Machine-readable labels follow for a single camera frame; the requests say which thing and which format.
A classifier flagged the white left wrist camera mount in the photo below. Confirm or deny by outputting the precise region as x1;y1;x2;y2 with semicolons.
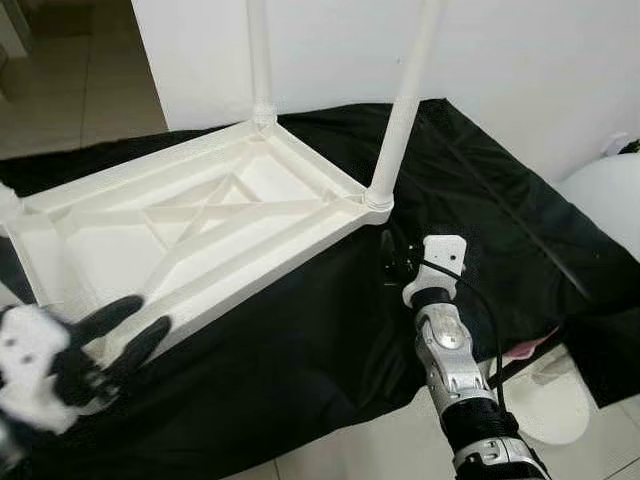
0;305;73;433

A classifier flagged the white floor fan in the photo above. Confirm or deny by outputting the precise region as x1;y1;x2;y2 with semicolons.
505;152;640;446

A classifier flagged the black metal table frame leg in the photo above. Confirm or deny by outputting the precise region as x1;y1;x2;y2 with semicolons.
485;325;561;391

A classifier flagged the white plastic children table top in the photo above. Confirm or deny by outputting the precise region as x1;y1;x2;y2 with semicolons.
0;118;396;401

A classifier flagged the black cloth table cover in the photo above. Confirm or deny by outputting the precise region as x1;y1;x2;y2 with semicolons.
0;97;640;480

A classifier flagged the pink fabric item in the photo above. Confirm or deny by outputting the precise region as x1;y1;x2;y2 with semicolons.
505;335;561;363

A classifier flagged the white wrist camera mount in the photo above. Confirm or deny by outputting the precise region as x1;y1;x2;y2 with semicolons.
402;235;471;309
0;305;73;433

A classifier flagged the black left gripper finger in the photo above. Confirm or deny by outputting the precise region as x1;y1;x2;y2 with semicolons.
72;294;145;352
103;315;174;387

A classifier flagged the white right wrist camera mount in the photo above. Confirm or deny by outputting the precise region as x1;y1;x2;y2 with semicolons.
402;235;471;309

